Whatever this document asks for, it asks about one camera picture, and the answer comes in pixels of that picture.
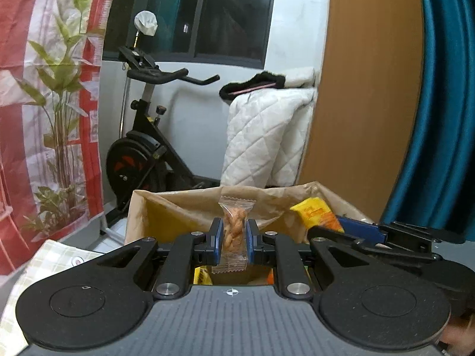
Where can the dark glass window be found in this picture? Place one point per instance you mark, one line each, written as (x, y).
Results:
(222, 11)

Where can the white quilted blanket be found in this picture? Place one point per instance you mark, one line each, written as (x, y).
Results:
(259, 137)

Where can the black exercise bike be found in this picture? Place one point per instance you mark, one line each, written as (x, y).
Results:
(141, 155)

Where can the cardboard box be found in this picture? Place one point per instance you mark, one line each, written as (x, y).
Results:
(135, 226)

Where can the yellow snack packet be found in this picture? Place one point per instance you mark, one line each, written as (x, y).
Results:
(315, 211)

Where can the teal curtain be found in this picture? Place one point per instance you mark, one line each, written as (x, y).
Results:
(441, 118)

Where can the black garment with pink trim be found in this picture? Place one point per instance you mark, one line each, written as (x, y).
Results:
(256, 83)

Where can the checked tablecloth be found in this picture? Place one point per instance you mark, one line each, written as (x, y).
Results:
(55, 257)

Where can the white cloth wrap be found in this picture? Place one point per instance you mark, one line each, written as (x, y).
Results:
(146, 24)

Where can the wooden panel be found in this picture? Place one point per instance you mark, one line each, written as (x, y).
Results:
(363, 100)

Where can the small yellow black-print packet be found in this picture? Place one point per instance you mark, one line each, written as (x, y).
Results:
(203, 276)

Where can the clear twisted snack packet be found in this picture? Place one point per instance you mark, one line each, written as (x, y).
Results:
(233, 226)

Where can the red printed backdrop cloth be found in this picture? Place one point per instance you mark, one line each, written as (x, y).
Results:
(37, 81)

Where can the orange snack packet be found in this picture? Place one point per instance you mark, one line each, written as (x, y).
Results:
(271, 277)

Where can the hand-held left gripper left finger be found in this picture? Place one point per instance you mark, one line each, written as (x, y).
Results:
(218, 241)

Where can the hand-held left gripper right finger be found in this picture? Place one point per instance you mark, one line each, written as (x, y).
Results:
(252, 241)

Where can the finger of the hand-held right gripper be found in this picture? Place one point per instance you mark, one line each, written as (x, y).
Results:
(400, 256)
(363, 230)

